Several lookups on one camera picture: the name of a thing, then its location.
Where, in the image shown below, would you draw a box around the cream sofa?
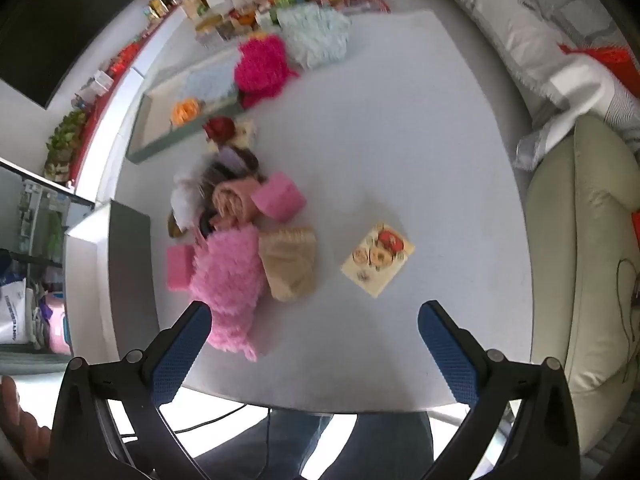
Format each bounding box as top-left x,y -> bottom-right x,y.
415,0 -> 640,471

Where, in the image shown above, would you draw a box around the person's left hand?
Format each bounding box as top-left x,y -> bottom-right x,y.
0,375 -> 53,466

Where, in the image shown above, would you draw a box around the pale mint fluffy cloth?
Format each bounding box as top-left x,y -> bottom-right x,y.
276,4 -> 352,72

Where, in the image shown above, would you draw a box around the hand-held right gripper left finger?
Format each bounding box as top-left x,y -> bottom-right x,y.
48,301 -> 213,480

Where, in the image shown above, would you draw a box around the red fabric rose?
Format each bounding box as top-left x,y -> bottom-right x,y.
202,116 -> 236,143

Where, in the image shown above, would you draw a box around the pale green foam sheet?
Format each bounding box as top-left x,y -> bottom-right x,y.
0,347 -> 73,376

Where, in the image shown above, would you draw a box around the beige knitted cloth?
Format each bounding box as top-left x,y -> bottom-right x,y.
258,226 -> 318,303

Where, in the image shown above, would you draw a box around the white cabinet with red top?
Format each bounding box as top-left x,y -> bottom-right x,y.
45,0 -> 236,196

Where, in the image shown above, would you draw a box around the light blue cloth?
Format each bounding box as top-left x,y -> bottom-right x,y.
180,57 -> 241,108

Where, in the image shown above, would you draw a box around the pink sponge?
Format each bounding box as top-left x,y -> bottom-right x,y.
166,245 -> 197,292
250,171 -> 307,224

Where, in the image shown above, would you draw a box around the pink black knitted sock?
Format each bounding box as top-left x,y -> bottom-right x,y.
197,212 -> 221,241

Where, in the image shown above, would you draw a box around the white fringed blanket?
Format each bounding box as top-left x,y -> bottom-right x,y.
450,0 -> 640,173

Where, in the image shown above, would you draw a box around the orange plush toy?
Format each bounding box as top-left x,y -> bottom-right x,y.
170,98 -> 203,128

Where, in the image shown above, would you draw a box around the peach knitted scarf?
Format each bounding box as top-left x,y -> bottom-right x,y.
211,176 -> 268,233

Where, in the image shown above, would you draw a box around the light pink fluffy cloth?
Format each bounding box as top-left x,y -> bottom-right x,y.
190,225 -> 268,363

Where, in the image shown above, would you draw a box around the white plastic bag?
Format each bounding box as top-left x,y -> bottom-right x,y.
0,277 -> 38,346

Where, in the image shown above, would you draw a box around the grey storage box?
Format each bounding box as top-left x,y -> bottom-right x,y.
64,200 -> 161,358

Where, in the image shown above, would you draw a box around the glass door cabinet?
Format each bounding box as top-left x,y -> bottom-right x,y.
0,157 -> 96,281

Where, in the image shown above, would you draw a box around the pile of packaged goods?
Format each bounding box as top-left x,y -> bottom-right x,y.
145,0 -> 396,46

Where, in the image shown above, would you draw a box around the magenta fluffy cloth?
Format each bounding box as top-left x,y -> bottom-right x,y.
234,34 -> 301,110

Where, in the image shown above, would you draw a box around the black television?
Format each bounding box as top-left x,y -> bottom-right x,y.
0,0 -> 153,110

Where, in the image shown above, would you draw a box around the grey patterned cushion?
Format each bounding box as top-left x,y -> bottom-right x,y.
520,0 -> 621,46

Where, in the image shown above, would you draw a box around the green potted plants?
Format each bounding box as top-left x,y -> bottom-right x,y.
45,109 -> 88,181

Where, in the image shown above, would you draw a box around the red cushion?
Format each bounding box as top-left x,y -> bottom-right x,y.
559,42 -> 636,81

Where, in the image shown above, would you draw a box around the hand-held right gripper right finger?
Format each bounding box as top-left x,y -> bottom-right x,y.
418,301 -> 583,480

